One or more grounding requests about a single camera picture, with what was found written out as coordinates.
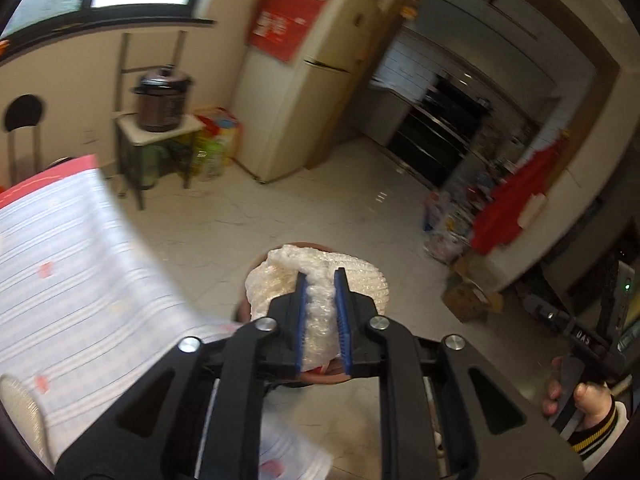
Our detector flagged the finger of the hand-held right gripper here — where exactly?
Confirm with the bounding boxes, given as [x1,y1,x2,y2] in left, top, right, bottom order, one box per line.
[520,290,573,333]

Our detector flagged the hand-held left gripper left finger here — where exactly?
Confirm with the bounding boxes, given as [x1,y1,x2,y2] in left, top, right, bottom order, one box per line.
[54,272,311,480]

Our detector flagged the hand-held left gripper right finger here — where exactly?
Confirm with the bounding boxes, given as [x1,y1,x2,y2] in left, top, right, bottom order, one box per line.
[333,267,587,480]

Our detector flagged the clear bubble wrap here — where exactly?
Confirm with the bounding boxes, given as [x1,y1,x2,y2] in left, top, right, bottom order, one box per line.
[245,244,392,376]

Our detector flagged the person's right forearm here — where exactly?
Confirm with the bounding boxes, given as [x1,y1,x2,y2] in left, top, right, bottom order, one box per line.
[570,400,632,462]

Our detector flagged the person's right hand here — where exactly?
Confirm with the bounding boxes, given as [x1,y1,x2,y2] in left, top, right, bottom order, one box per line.
[542,357,615,428]

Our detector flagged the brown cardboard box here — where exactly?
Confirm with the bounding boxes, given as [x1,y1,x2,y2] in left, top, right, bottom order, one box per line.
[442,255,503,323]

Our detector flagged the red hanging garment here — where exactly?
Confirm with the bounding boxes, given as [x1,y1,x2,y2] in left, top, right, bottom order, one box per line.
[470,142,568,256]

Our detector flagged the white printed plastic bags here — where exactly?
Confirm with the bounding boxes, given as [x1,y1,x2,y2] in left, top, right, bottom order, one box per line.
[422,192,476,263]

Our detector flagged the green white plastic bag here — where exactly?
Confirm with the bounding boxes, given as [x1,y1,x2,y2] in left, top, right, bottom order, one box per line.
[192,140,226,182]

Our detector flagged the cream refrigerator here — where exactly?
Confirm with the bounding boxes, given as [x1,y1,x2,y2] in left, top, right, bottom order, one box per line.
[231,0,382,184]

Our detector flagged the black built-in stove oven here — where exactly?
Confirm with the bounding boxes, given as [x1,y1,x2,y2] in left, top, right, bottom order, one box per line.
[387,72,493,186]

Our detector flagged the grey kitchen cabinet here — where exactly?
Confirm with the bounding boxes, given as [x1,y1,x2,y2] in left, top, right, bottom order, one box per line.
[357,80,413,148]

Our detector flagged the checked plastic tablecloth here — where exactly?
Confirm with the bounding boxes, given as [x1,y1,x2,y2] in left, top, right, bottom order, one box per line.
[0,156,333,480]

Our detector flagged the dark electric pressure cooker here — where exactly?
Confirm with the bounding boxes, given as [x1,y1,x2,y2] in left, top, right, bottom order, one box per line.
[131,66,193,133]

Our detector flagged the white foam mesh wrap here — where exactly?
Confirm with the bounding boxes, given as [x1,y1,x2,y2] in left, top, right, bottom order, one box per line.
[0,375,48,466]

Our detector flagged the red printed cloth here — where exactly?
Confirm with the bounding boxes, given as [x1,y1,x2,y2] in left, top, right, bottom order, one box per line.
[247,0,336,63]

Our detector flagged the black round-back chair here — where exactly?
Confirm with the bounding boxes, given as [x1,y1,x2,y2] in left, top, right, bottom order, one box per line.
[2,95,46,186]

